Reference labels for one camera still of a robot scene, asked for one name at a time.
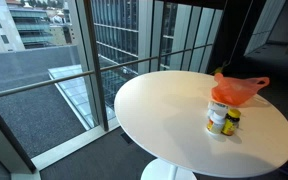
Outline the black and yellow container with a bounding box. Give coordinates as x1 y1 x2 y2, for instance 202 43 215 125
221 108 242 137

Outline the dark floor vent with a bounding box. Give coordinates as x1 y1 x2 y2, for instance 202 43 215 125
119 132 135 145

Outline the dark window mullion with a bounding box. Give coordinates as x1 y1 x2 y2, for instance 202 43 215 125
82 0 110 132

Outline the small yellow green object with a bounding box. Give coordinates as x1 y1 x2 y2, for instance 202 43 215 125
211 66 225 75

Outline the metal window handrail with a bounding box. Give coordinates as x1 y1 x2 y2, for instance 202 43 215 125
0 42 218 100

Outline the white bottle orange label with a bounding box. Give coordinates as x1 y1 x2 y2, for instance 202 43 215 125
206 111 226 136

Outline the white table pedestal base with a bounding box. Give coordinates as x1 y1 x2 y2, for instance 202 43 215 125
140 158 198 180

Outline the thin hanging cord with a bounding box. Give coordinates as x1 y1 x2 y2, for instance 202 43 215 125
222 0 254 69

